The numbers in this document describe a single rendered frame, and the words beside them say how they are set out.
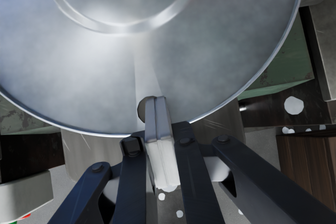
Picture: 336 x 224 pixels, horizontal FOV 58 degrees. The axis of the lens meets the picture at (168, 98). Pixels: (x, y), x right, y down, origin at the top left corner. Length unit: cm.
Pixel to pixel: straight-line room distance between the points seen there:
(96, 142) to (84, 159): 2
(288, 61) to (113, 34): 23
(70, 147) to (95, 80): 6
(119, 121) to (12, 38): 11
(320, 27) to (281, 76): 8
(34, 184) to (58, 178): 59
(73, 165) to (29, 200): 25
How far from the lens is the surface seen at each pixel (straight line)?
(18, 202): 46
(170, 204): 104
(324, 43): 43
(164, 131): 16
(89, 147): 24
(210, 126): 24
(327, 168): 77
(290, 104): 39
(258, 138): 105
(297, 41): 41
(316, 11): 44
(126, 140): 15
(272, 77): 39
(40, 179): 52
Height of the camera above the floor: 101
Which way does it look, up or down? 84 degrees down
